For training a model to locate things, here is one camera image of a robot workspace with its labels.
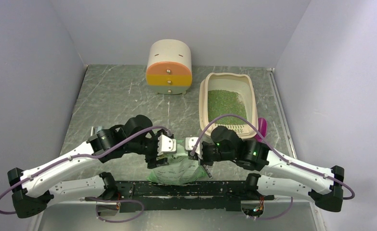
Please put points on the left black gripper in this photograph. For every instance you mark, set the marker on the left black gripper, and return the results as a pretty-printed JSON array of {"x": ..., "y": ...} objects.
[{"x": 152, "y": 160}]

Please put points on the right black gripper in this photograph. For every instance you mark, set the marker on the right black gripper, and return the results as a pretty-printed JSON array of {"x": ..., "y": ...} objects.
[{"x": 204, "y": 160}]

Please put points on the green litter bag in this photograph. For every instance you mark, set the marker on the green litter bag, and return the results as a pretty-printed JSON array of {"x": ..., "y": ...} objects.
[{"x": 179, "y": 171}]

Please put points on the magenta plastic scoop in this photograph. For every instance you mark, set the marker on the magenta plastic scoop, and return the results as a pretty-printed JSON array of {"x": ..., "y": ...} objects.
[{"x": 262, "y": 128}]

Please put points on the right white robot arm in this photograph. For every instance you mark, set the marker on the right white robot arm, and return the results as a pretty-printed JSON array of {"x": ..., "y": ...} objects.
[{"x": 275, "y": 173}]

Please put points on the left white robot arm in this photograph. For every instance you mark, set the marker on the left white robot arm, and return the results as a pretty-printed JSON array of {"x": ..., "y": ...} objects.
[{"x": 36, "y": 189}]

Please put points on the beige litter box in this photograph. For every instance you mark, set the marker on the beige litter box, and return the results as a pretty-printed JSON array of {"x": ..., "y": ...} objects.
[{"x": 227, "y": 93}]

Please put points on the beige orange drawer cabinet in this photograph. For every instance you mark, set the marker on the beige orange drawer cabinet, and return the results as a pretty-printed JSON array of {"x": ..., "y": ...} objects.
[{"x": 169, "y": 67}]

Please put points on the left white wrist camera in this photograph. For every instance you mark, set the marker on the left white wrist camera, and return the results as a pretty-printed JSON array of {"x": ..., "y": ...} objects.
[{"x": 166, "y": 145}]

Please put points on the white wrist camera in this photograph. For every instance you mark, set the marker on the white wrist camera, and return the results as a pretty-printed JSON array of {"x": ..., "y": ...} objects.
[
  {"x": 166, "y": 145},
  {"x": 193, "y": 147}
]

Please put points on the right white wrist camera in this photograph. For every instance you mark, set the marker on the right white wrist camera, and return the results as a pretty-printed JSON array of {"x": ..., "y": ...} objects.
[{"x": 193, "y": 147}]

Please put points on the black mounting rail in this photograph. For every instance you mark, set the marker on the black mounting rail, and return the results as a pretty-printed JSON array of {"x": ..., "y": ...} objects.
[{"x": 227, "y": 195}]

